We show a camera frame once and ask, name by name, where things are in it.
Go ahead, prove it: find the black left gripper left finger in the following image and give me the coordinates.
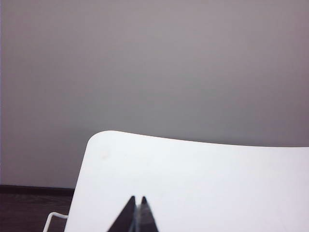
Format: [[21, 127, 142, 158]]
[[106, 195, 136, 232]]

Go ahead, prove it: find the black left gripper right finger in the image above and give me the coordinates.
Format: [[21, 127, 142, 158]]
[[138, 196, 160, 232]]

